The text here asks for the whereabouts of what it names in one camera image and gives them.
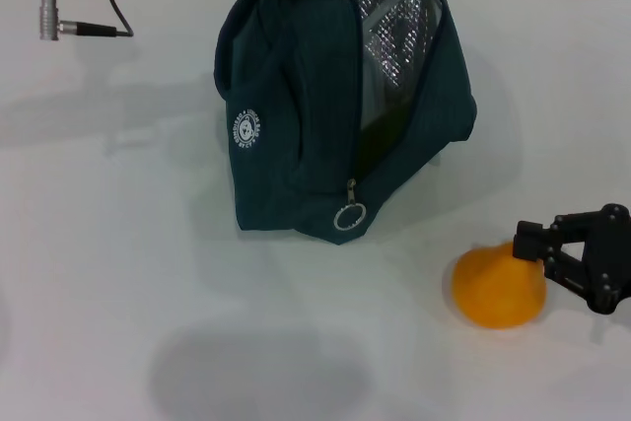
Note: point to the orange yellow pear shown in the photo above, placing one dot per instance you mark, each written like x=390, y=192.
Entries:
x=493, y=293

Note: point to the green cucumber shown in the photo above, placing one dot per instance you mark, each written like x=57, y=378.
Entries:
x=379, y=145

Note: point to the teal fabric lunch bag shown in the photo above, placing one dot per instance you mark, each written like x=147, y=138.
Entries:
x=276, y=120

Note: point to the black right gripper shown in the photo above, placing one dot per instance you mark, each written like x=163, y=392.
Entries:
x=616, y=268

